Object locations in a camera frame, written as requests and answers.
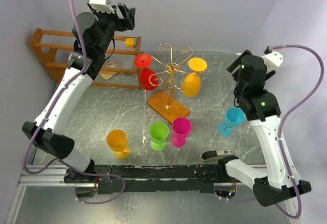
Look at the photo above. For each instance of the red wine glass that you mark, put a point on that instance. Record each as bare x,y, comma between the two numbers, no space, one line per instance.
143,61

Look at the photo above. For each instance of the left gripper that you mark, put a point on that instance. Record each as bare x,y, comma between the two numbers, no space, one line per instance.
126,23

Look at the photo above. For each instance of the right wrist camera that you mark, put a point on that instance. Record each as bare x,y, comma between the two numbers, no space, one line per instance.
272,59

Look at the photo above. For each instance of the gold wire glass rack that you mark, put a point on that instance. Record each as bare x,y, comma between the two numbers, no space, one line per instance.
171,78

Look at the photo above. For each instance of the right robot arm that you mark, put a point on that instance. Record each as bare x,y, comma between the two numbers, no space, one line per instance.
281,181

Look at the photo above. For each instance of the yellow block on shelf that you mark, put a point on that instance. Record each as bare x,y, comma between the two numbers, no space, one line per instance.
130,42

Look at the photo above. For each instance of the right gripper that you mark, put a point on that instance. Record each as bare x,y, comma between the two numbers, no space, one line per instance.
236,64

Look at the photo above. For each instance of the wooden shelf rack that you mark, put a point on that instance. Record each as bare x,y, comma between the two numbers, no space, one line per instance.
54,47

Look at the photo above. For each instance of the green wine glass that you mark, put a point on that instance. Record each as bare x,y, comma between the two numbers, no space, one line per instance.
159,132

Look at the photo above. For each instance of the pink wine glass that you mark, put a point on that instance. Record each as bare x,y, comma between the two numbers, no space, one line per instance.
181,129

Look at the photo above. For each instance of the orange wine glass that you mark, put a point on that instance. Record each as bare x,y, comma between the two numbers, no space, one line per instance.
117,141
192,83

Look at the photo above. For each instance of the blue wine glass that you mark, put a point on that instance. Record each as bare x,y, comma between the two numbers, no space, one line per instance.
233,118

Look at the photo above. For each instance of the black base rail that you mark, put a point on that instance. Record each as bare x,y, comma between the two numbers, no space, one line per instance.
204,178

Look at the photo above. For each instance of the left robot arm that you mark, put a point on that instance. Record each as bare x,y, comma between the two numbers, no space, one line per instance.
94,31

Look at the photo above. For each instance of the black white stapler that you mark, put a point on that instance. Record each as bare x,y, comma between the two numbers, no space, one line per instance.
215,155

